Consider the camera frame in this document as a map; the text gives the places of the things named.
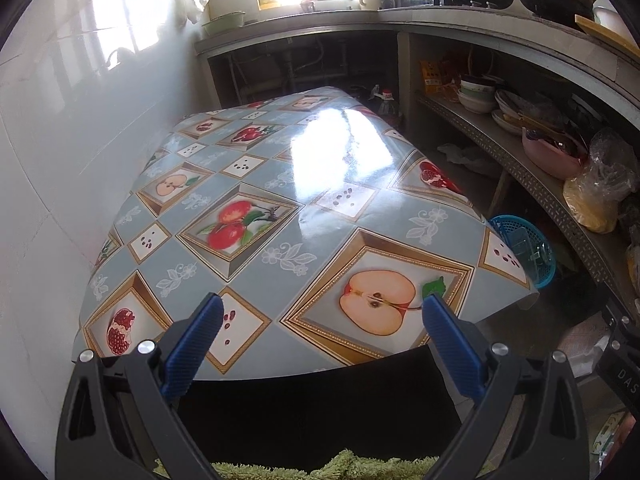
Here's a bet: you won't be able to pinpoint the stack of white plates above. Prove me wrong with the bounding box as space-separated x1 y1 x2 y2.
492 91 536 136

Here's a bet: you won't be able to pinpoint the white basin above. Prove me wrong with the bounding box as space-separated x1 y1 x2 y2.
592 6 631 36

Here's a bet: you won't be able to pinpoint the green fuzzy garment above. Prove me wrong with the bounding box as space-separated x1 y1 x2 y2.
152 449 496 480

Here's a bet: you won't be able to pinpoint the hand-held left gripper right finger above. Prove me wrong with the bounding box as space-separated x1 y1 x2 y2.
421 292 591 480

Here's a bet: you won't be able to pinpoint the white green bowl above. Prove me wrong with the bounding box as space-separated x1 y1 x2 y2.
459 76 496 96

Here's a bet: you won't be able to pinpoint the fruit print tablecloth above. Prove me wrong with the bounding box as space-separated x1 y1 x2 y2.
71 87 542 381

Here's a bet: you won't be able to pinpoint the perforated metal shelf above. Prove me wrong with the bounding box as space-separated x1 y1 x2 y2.
417 92 640 306

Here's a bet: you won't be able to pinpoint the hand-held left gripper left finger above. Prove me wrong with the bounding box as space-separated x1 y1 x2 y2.
55 292 226 480

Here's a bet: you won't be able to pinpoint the green basin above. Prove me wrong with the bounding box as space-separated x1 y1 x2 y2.
201 11 247 37

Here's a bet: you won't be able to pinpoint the pink plastic basin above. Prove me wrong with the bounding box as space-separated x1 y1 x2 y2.
521 127 590 180

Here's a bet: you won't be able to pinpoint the blue plastic basket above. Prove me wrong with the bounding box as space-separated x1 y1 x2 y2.
489 215 557 290

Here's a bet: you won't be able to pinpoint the clear bag with yellow contents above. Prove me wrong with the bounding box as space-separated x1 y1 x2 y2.
562 127 638 235

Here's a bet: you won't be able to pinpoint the orange packet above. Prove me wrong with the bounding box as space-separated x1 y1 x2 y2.
419 59 446 95

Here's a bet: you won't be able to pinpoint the hanging white plastic bag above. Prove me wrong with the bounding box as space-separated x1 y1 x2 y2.
175 0 208 25

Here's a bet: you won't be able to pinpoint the stack of white bowls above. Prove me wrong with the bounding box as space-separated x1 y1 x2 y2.
457 89 497 113

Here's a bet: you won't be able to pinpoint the person's black trousers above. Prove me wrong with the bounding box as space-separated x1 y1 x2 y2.
177 345 463 466

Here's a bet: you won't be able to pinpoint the grey concrete counter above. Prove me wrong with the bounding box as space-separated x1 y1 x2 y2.
194 5 640 141

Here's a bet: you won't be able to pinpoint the cooking oil bottle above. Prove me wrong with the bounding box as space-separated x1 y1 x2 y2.
376 87 401 121

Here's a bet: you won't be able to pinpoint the wooden cutting board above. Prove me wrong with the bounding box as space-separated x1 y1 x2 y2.
575 14 640 61

